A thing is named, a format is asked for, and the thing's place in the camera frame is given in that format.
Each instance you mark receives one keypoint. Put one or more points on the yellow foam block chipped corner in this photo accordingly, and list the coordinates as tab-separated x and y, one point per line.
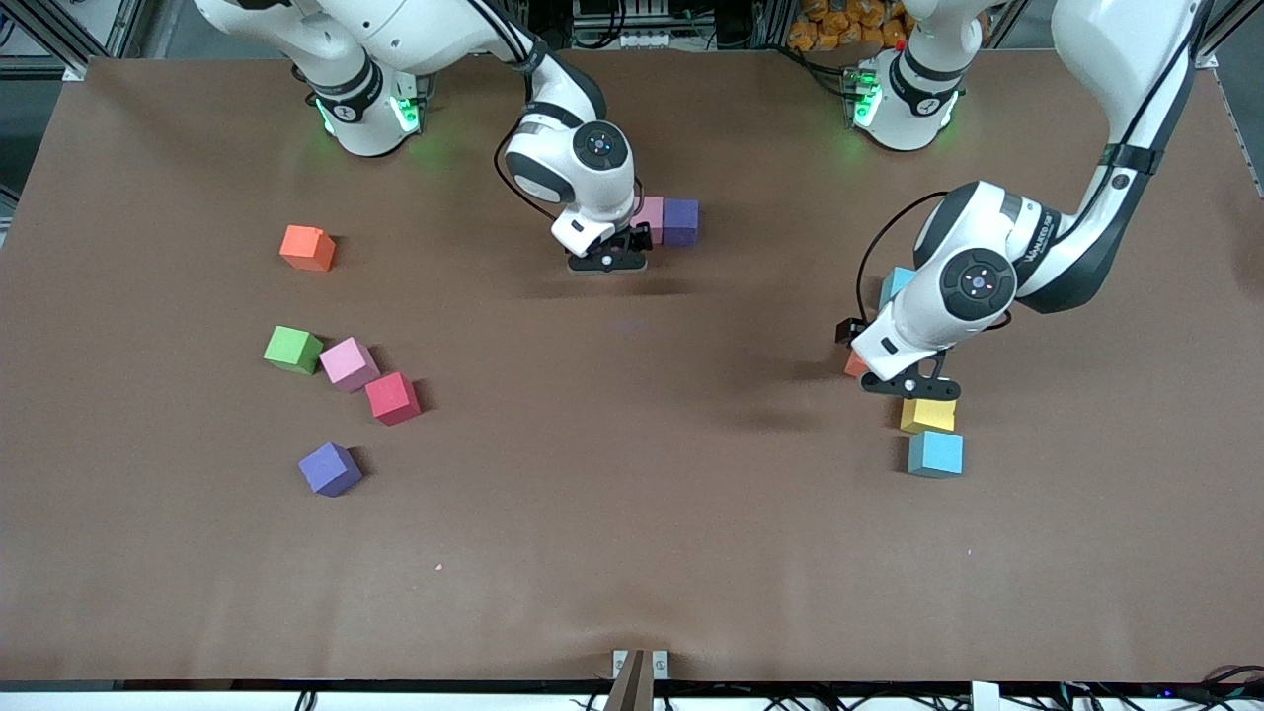
928	417

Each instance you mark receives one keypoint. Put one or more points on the small metal bracket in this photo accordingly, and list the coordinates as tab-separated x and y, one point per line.
660	664

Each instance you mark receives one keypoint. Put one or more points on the pile of orange objects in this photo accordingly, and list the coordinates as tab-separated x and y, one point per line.
829	25

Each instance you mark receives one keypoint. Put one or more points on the grey metal rack device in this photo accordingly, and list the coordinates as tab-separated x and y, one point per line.
622	25

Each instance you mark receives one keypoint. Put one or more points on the green foam block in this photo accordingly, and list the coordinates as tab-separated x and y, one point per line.
292	350

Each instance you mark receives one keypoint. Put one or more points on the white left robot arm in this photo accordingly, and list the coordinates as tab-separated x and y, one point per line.
1136	79

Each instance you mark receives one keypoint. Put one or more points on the table cover sheet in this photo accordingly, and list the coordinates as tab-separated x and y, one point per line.
632	494

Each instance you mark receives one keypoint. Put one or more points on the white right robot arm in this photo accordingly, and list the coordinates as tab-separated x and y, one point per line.
583	193

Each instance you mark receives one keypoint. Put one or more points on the red foam block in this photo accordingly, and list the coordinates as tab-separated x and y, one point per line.
393	399

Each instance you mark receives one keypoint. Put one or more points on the blue foam block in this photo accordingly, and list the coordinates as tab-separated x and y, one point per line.
935	454
894	284

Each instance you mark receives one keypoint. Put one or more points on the purple foam block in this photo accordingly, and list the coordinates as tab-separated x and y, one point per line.
330	469
681	222

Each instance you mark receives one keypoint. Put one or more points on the aluminium frame profile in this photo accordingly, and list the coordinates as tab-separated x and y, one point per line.
1229	20
47	35

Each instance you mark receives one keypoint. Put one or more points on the orange foam block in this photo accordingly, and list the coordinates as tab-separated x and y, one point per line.
853	367
306	249

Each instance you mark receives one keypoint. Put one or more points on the white table edge strip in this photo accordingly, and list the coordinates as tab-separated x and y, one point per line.
197	702

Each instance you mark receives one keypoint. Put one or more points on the aluminium table edge rail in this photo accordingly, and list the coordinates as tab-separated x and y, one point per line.
1249	138

